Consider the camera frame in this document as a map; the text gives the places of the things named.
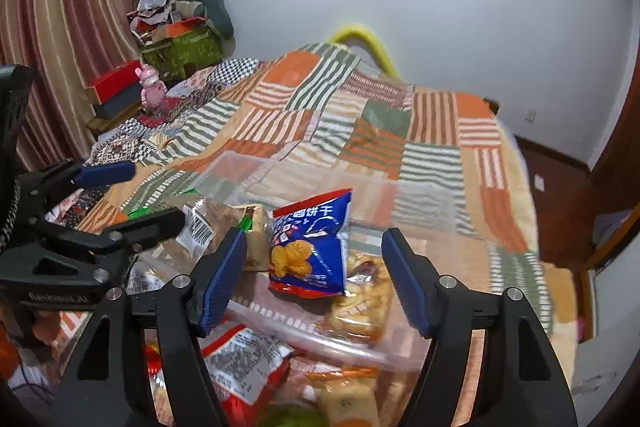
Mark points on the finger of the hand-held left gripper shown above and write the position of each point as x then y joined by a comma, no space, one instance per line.
107,174
150,224

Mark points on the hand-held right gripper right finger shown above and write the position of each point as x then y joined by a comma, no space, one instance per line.
407,287

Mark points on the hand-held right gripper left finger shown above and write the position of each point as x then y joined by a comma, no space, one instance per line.
219,284

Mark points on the brown bread packet with barcode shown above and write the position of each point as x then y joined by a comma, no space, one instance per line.
197,227

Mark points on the blue snack packet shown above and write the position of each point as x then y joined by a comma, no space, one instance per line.
310,247

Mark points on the clear plastic storage box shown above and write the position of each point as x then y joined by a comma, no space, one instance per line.
350,187

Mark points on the clear packet of yellow cookies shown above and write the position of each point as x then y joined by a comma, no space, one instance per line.
361,302

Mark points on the beige snack packet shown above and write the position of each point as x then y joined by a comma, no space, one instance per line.
256,234

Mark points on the dark grey flat box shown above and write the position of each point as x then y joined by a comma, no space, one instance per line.
119,103

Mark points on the red snack packet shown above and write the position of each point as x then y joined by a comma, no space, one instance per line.
245,364

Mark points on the red flat box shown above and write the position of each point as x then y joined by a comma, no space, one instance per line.
114,82

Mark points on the pink toy figure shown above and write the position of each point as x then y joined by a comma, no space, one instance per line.
151,89

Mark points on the orange and yellow snack packet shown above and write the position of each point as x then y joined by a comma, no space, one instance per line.
345,399

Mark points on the green patterned bag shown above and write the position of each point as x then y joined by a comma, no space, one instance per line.
181,52

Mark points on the green round snack packet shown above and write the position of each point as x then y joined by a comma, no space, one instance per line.
295,417

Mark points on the patchwork striped blanket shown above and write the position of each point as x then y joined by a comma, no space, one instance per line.
390,132

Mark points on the striped curtain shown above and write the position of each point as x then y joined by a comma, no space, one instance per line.
65,22

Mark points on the orange shoe box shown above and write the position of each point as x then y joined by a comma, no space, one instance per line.
175,29

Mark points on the wooden door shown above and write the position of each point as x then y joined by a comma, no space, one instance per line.
607,172

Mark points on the yellow tube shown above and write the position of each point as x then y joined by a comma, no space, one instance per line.
370,42

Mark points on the white wall socket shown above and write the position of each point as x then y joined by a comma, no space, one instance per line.
531,115

